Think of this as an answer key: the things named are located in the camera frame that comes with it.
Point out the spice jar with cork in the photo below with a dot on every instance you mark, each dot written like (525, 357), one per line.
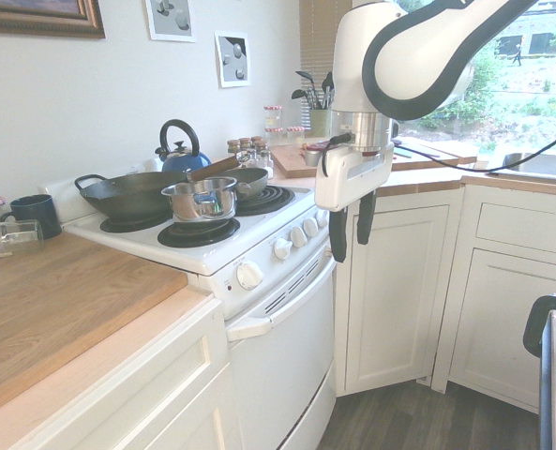
(233, 146)

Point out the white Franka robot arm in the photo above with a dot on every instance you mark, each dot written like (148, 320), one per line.
(399, 61)

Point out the black white geometric print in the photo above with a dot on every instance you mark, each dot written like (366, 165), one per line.
(233, 58)

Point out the green utensil holder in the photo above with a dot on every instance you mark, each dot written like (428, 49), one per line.
(320, 122)

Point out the glass salt shaker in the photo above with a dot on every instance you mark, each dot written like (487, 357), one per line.
(263, 159)

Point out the short jar red checkered lid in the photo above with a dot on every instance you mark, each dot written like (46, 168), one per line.
(295, 135)

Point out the utensil holder with utensils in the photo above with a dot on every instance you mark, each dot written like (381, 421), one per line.
(317, 47)

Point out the white corner cabinet door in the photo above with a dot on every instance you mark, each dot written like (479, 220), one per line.
(390, 295)

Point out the stainless steel saucepan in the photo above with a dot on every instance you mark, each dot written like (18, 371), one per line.
(202, 201)

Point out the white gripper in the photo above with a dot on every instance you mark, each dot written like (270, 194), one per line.
(350, 175)

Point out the grey geometric shapes print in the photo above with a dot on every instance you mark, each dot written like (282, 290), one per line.
(170, 19)

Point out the black cart frame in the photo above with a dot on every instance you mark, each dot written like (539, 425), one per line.
(542, 356)

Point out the white oven door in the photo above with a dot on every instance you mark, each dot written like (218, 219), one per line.
(282, 347)

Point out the stainless steel sink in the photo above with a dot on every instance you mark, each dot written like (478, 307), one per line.
(540, 164)

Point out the wooden cutting board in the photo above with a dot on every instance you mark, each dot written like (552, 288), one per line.
(352, 161)

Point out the tall jar red checkered lid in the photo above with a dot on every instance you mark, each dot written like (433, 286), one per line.
(273, 117)

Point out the clear glass jar lying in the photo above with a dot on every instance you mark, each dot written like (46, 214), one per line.
(12, 239)

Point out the white electric stove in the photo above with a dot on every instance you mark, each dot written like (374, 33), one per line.
(221, 229)

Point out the white cabinet under sink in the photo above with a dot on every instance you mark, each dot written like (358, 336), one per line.
(507, 300)

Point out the wood framed painting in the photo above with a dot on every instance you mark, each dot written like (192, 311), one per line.
(38, 16)

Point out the white lower cabinet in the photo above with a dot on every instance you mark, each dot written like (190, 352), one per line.
(118, 389)

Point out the dark blue mug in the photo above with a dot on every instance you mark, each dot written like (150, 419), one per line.
(34, 215)

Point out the small metal tin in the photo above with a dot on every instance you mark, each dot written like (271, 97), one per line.
(311, 154)

